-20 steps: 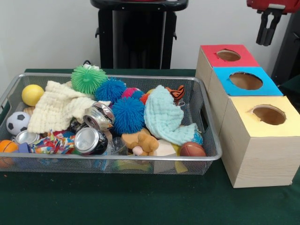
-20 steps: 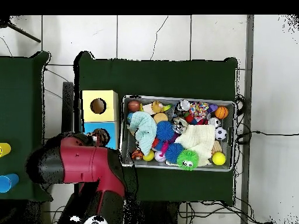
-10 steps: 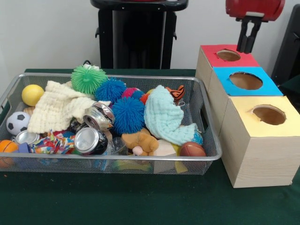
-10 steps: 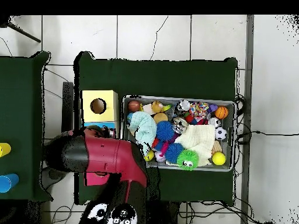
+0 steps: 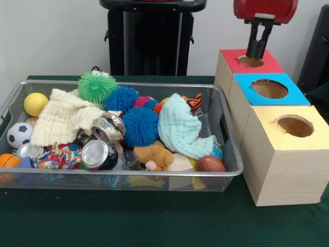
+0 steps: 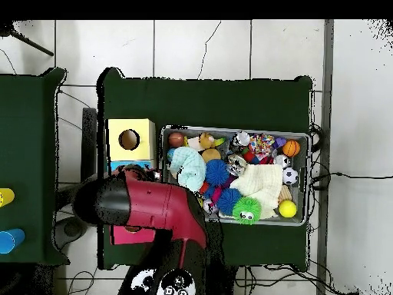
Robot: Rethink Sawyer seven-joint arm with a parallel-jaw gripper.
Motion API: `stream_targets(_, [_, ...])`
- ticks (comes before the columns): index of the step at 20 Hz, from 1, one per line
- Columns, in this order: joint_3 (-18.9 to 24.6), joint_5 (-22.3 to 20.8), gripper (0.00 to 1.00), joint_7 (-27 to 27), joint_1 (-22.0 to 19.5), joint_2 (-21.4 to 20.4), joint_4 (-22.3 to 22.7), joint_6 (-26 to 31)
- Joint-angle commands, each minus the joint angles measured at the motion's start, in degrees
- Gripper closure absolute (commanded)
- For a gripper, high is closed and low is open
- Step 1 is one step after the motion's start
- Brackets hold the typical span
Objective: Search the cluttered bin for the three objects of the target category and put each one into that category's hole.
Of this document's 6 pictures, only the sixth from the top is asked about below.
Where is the blue cylinder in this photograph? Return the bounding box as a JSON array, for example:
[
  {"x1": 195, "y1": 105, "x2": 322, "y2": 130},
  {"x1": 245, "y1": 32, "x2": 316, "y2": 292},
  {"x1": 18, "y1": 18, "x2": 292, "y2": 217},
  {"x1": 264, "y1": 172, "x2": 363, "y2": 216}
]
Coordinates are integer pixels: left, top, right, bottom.
[{"x1": 0, "y1": 227, "x2": 26, "y2": 255}]

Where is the dark green table cloth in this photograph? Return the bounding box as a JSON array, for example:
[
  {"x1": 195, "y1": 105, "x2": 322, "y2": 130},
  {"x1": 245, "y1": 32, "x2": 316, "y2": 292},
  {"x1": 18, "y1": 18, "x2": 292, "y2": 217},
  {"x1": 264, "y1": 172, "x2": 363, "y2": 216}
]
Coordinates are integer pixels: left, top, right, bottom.
[
  {"x1": 0, "y1": 68, "x2": 70, "y2": 267},
  {"x1": 97, "y1": 68, "x2": 313, "y2": 271}
]

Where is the blue spiky rubber ball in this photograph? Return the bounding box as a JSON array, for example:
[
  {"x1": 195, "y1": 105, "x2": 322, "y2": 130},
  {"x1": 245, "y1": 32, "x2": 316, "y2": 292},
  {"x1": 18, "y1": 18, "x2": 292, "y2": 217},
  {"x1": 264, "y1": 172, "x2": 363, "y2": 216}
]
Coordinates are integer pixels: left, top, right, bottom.
[{"x1": 204, "y1": 158, "x2": 230, "y2": 187}]

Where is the yellow cylinder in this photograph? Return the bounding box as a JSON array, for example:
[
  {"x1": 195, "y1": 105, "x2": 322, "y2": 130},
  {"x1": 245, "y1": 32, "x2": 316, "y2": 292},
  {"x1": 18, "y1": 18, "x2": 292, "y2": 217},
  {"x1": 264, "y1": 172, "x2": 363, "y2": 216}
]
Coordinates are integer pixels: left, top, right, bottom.
[{"x1": 0, "y1": 187, "x2": 15, "y2": 208}]

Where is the green spiky rubber ball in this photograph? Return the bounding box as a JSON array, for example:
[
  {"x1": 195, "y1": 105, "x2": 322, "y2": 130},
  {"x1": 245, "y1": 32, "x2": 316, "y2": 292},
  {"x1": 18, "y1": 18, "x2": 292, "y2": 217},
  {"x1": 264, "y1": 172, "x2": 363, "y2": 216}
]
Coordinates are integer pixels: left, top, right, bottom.
[{"x1": 232, "y1": 196, "x2": 263, "y2": 226}]

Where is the wooden box with three holes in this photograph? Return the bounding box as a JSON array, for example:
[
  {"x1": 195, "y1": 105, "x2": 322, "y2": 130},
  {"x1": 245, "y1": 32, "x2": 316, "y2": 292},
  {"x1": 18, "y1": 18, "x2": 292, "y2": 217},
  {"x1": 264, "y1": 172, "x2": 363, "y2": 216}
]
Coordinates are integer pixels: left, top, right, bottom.
[{"x1": 105, "y1": 118, "x2": 157, "y2": 247}]

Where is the light blue waffle cloth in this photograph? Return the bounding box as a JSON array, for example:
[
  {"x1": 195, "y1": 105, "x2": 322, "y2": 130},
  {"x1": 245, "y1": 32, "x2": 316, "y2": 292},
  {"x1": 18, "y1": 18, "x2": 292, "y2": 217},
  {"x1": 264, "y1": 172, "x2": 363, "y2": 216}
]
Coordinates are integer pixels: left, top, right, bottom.
[{"x1": 167, "y1": 146, "x2": 207, "y2": 193}]

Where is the crushed silver drink can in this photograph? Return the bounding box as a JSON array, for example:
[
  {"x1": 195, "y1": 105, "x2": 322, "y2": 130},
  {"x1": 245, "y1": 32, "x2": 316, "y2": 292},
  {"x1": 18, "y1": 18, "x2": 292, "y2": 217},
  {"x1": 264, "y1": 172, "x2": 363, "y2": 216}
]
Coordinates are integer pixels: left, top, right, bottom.
[{"x1": 226, "y1": 153, "x2": 248, "y2": 177}]

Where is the yellow foam ball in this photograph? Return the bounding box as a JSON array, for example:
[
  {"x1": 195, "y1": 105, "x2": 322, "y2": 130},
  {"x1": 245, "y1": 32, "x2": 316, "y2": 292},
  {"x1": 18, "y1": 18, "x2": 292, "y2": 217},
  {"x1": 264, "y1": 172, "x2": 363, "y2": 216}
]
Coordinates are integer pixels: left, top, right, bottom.
[{"x1": 278, "y1": 199, "x2": 298, "y2": 219}]

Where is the black and white soccer ball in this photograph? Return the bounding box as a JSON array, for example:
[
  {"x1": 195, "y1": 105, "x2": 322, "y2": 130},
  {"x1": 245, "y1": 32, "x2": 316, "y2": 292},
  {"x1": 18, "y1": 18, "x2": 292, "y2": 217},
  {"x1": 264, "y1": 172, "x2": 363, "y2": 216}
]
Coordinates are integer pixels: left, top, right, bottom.
[{"x1": 282, "y1": 166, "x2": 299, "y2": 186}]

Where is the gray round floor base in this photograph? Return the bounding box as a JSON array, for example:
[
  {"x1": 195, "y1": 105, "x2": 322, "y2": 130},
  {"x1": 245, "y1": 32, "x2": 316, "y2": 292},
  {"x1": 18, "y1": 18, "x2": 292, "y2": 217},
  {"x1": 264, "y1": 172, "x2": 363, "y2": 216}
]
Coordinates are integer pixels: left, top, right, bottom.
[{"x1": 54, "y1": 216, "x2": 91, "y2": 250}]

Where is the black frame stand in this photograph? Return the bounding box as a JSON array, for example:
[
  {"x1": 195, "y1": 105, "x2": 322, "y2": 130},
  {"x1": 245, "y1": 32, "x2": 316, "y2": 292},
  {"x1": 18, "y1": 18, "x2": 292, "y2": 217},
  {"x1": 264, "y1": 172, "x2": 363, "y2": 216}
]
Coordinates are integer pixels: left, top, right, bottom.
[{"x1": 54, "y1": 107, "x2": 98, "y2": 217}]

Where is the silver wire mesh bin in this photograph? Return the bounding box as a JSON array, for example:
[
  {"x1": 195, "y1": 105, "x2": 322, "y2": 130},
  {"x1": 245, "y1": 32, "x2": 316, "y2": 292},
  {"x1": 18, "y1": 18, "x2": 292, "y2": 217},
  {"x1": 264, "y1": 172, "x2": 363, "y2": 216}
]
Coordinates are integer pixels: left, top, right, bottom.
[{"x1": 159, "y1": 124, "x2": 312, "y2": 227}]

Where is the cream waffle cloth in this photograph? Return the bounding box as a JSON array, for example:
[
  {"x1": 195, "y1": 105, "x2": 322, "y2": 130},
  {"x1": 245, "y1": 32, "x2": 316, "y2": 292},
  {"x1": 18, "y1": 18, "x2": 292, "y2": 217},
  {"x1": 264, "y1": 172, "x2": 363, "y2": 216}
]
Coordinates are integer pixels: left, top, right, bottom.
[{"x1": 228, "y1": 163, "x2": 285, "y2": 220}]

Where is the black floor cable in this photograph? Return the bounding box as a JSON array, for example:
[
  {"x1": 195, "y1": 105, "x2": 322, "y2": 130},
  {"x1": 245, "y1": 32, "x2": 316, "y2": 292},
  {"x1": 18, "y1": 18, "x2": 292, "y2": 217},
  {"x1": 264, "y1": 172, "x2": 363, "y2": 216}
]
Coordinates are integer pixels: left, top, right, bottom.
[{"x1": 309, "y1": 171, "x2": 393, "y2": 191}]

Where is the colourful polka dot cloth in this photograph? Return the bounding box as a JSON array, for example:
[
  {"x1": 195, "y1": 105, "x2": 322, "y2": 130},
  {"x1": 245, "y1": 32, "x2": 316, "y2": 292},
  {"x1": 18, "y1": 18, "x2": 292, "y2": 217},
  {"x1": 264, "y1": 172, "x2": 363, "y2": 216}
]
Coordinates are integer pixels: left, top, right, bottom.
[{"x1": 247, "y1": 132, "x2": 276, "y2": 161}]

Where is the brown football toy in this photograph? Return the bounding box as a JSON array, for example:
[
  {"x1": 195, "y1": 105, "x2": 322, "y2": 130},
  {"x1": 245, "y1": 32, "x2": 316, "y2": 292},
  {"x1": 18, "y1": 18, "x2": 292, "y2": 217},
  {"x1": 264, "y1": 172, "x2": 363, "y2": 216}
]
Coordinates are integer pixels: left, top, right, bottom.
[{"x1": 167, "y1": 131, "x2": 186, "y2": 148}]

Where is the black tripod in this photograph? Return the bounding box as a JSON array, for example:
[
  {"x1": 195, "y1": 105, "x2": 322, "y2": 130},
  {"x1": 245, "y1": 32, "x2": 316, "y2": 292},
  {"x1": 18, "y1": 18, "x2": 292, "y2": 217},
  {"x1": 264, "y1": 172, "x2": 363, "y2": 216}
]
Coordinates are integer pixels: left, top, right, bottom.
[{"x1": 0, "y1": 20, "x2": 54, "y2": 58}]

